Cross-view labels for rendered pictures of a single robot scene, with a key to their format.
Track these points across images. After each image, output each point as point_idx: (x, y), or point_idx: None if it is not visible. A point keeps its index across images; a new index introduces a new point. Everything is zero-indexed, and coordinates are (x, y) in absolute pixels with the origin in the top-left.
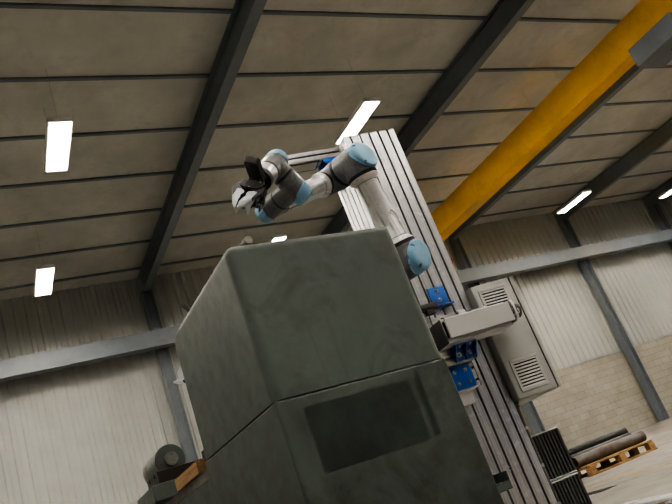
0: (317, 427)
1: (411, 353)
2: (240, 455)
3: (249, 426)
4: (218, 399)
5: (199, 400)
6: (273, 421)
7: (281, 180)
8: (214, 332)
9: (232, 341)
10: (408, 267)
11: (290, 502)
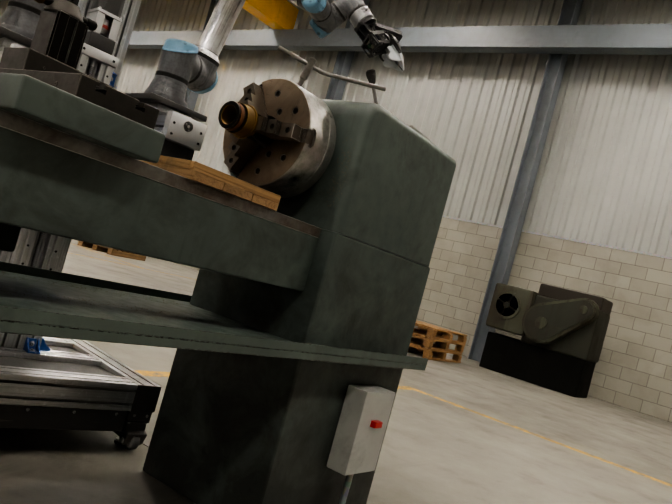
0: None
1: None
2: (385, 267)
3: (405, 260)
4: (392, 215)
5: (370, 189)
6: (423, 275)
7: (344, 20)
8: (421, 180)
9: (429, 206)
10: (207, 87)
11: (404, 322)
